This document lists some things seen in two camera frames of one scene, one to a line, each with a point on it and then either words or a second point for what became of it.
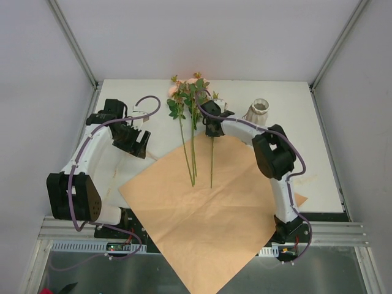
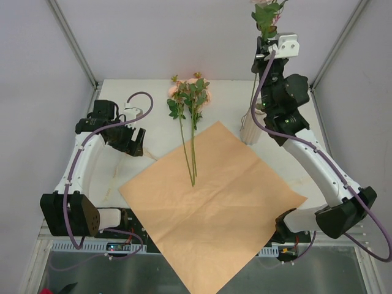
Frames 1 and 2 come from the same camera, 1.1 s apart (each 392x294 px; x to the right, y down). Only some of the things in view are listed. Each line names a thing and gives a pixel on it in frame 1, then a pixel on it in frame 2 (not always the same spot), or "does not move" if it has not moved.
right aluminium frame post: [340, 42] does not move
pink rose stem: [215, 97] to [266, 13]
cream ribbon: [116, 168] does not move
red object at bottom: [46, 290] does not move
